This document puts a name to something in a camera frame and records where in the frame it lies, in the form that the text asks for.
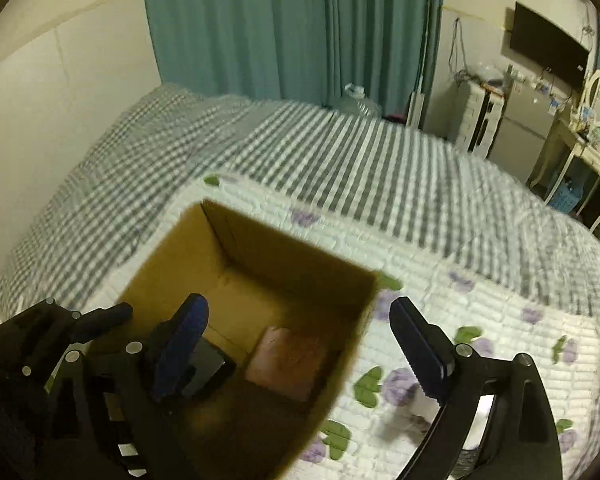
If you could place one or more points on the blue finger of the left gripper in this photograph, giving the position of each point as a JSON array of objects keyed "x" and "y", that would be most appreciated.
[{"x": 100, "y": 322}]

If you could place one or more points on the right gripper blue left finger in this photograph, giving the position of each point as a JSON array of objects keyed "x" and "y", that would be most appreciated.
[{"x": 122, "y": 402}]

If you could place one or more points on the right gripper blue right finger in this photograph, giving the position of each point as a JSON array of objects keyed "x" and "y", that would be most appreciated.
[{"x": 520, "y": 440}]

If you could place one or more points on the black rectangular case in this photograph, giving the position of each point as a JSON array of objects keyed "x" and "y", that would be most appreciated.
[{"x": 212, "y": 368}]

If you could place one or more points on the pink floral card box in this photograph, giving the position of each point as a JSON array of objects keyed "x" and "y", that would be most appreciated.
[{"x": 287, "y": 363}]

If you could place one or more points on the grey checkered bed cover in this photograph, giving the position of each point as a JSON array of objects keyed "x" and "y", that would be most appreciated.
[{"x": 406, "y": 183}]

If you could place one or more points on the brown cardboard box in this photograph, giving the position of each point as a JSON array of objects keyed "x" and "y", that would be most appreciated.
[{"x": 253, "y": 276}]

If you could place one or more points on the white floral quilted mat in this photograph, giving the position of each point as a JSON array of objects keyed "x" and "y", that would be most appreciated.
[{"x": 562, "y": 335}]

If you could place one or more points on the blue storage basket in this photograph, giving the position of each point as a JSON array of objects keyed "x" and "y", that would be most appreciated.
[{"x": 567, "y": 196}]

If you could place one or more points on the white dressing table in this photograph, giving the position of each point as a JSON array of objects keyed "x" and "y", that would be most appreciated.
[{"x": 568, "y": 154}]

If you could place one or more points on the silver mini fridge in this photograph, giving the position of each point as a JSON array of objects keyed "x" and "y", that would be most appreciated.
[{"x": 524, "y": 127}]

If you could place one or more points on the white suitcase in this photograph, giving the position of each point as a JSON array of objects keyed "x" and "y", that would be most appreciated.
[{"x": 475, "y": 117}]

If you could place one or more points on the clear water jug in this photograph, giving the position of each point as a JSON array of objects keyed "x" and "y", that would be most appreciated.
[{"x": 353, "y": 101}]

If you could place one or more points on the teal window curtain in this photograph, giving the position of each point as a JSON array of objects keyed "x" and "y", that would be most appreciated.
[{"x": 303, "y": 50}]

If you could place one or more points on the black wall television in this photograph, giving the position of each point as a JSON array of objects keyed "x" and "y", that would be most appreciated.
[{"x": 549, "y": 46}]

